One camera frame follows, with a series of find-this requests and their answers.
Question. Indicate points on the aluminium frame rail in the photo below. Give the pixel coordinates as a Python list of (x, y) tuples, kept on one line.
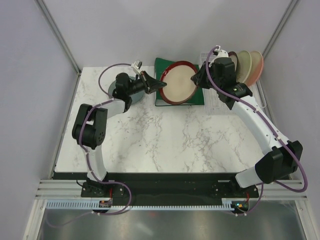
[(70, 190)]

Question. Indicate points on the green ring binder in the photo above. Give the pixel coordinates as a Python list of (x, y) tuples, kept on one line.
[(162, 65)]

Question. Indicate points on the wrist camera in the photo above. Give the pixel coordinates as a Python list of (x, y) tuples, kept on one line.
[(136, 66), (220, 53)]

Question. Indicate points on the right aluminium corner post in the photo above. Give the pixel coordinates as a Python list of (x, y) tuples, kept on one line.
[(280, 26)]

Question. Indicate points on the white slotted cable duct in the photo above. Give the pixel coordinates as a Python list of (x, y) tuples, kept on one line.
[(99, 205)]

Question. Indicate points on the pink and cream plate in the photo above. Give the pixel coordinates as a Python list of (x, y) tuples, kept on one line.
[(256, 68)]

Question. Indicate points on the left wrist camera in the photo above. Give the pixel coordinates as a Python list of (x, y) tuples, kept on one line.
[(136, 66)]

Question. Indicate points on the dark rimmed beige plate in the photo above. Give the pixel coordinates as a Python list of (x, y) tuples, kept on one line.
[(234, 58)]

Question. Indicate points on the red rimmed cream plate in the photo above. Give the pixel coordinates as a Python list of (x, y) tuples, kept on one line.
[(179, 86)]

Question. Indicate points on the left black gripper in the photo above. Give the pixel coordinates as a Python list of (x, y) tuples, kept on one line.
[(156, 83)]

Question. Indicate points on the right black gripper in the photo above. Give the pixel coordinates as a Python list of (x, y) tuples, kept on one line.
[(198, 78)]

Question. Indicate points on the pale green plate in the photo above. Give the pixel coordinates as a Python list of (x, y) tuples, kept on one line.
[(244, 66)]

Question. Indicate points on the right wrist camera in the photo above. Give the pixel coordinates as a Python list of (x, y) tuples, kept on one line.
[(220, 53)]

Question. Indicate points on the grey-blue plate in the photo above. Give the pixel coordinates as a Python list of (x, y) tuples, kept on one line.
[(137, 97)]

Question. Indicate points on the left aluminium corner post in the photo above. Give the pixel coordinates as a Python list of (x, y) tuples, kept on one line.
[(58, 35)]

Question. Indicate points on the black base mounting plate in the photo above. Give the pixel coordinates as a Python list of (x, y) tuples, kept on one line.
[(167, 188)]

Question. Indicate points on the aluminium corner post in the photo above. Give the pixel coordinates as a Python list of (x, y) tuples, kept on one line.
[(280, 26), (58, 35)]

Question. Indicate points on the white wire dish rack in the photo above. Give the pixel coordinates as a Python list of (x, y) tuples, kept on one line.
[(213, 106)]

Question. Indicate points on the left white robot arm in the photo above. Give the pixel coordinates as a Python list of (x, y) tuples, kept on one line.
[(89, 129)]

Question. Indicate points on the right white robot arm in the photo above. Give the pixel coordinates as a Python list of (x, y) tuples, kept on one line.
[(281, 157)]

